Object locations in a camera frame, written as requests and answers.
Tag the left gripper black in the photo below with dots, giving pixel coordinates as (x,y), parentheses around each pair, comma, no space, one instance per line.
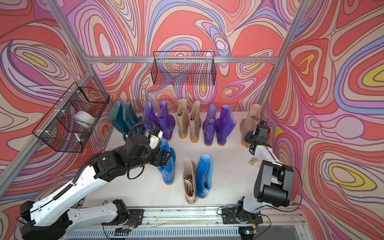
(158,162)

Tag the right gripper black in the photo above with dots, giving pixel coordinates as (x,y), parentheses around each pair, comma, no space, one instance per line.
(247,138)

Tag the beige rain boot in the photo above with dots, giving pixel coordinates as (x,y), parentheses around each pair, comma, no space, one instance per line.
(183,118)
(189,180)
(251,122)
(195,122)

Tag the purple rain boot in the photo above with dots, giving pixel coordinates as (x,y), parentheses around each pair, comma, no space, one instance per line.
(225,125)
(149,114)
(166,121)
(209,125)

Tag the blue rain boot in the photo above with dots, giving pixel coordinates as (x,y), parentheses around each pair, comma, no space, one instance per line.
(204,175)
(168,172)

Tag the teal rain boot yellow sole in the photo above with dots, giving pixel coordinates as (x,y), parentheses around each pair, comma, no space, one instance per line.
(117,119)

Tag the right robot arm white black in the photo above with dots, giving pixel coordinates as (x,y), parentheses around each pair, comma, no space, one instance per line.
(274,184)

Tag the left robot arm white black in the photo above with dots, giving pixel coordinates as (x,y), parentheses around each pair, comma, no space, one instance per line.
(53,217)

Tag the yellow paper clips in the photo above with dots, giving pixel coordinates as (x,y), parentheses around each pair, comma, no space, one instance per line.
(254,162)

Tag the grey tape roll in basket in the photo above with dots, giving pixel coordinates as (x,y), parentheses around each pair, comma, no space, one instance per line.
(84,119)

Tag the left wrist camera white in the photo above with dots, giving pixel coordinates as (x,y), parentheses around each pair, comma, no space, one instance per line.
(155,138)

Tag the black wire basket left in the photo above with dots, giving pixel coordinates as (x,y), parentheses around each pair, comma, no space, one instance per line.
(61,132)

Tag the black wire basket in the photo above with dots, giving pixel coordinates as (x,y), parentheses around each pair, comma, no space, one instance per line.
(192,68)
(61,132)

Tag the black wire basket back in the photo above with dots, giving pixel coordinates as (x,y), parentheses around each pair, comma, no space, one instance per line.
(192,68)

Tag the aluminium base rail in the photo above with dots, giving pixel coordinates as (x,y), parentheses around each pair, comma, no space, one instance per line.
(199,223)

